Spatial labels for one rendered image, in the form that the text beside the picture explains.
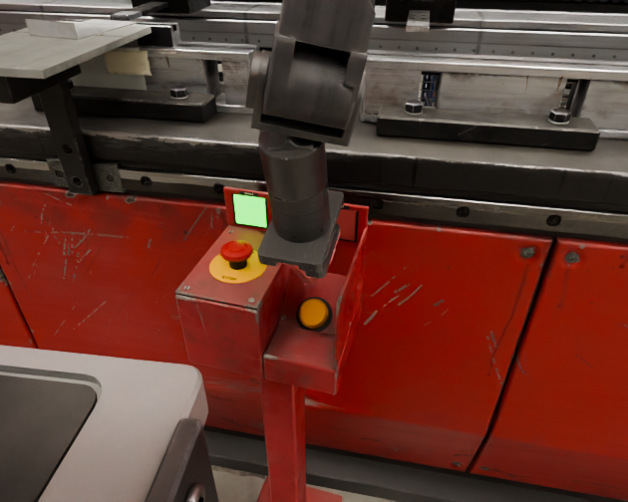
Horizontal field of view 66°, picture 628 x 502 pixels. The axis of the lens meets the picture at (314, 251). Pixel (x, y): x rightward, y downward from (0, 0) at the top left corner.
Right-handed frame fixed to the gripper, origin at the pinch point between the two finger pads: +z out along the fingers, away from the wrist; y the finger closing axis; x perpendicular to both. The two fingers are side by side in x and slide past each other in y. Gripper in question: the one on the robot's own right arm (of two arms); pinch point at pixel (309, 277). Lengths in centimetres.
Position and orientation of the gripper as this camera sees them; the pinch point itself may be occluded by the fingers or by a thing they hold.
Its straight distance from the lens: 56.2
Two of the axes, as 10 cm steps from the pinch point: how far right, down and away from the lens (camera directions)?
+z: 0.7, 6.5, 7.6
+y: 2.6, -7.5, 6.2
